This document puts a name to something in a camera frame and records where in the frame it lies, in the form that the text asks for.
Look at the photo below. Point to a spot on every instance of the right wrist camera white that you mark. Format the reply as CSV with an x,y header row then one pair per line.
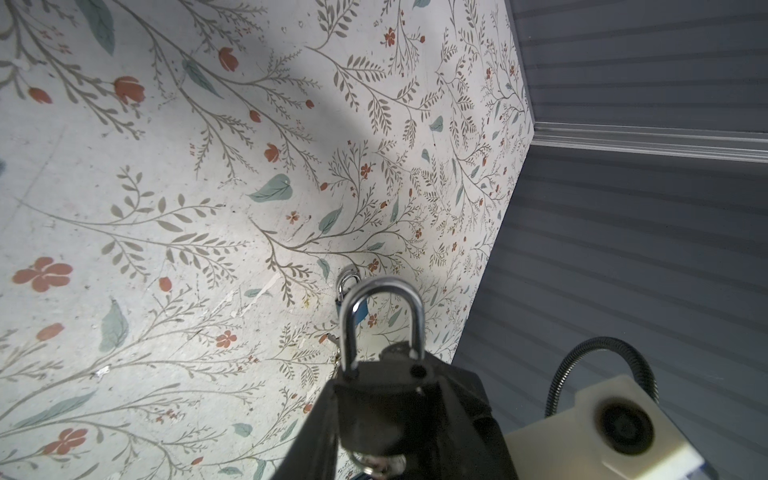
x,y
613,431

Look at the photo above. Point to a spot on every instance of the floral table mat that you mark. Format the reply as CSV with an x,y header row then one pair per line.
x,y
183,181

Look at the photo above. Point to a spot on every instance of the small black padlock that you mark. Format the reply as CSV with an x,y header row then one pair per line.
x,y
385,407

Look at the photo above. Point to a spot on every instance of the blue padlock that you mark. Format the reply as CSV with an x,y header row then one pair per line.
x,y
361,313

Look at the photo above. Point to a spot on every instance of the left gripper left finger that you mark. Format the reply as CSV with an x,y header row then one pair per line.
x,y
313,453

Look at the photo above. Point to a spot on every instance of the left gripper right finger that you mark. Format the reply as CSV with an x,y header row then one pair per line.
x,y
469,441

